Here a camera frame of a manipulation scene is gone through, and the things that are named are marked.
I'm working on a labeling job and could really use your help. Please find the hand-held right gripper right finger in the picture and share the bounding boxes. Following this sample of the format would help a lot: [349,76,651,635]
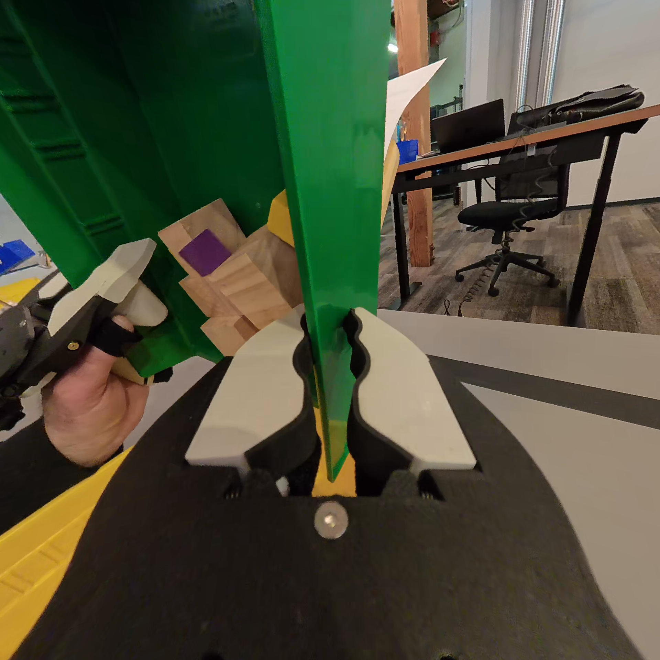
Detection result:
[345,307,477,497]

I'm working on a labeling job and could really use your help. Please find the black laptop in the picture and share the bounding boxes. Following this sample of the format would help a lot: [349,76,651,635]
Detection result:
[431,99,506,154]

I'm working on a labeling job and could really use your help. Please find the black office chair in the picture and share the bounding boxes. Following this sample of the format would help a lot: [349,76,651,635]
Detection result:
[455,150,570,297]

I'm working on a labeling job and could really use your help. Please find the blue plastic tray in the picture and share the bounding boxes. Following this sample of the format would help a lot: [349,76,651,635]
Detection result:
[0,240,39,276]

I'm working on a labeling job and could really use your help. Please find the green plastic box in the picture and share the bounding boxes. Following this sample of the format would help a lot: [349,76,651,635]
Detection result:
[0,0,393,483]

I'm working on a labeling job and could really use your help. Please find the black bag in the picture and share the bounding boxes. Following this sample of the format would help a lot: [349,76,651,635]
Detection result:
[516,85,645,130]

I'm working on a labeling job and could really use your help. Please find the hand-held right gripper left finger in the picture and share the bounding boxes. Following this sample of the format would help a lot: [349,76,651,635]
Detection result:
[185,303,323,477]

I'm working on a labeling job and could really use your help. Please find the person's left forearm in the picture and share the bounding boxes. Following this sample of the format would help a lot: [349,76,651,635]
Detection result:
[0,423,124,534]

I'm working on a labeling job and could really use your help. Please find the wooden post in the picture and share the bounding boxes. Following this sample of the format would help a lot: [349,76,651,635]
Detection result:
[393,0,434,268]

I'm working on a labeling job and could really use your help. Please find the silver metal duct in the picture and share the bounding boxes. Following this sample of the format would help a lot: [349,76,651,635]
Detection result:
[536,0,565,106]
[516,0,534,111]

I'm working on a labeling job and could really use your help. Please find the white paper sheet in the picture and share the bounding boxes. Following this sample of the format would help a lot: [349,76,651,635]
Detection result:
[384,58,447,155]

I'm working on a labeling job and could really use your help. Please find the person's left hand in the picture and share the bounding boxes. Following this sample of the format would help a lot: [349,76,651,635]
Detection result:
[42,316,151,468]

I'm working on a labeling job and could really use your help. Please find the pile of wooden cubes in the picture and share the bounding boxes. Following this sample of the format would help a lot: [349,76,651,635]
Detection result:
[157,190,305,356]

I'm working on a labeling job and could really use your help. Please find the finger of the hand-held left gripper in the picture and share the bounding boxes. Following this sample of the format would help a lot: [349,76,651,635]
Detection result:
[123,285,169,328]
[49,238,158,333]

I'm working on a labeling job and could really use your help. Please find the yellow plastic tray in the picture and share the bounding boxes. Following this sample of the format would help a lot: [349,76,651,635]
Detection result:
[0,278,41,305]

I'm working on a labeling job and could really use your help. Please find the wooden desk with black legs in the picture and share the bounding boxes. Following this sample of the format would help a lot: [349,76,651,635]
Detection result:
[391,104,660,327]

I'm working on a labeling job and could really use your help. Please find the yellow plastic box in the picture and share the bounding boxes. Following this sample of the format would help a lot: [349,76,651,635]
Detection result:
[0,418,356,660]

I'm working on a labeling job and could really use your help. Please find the tan board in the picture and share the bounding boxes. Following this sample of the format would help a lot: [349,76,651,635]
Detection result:
[381,139,400,230]

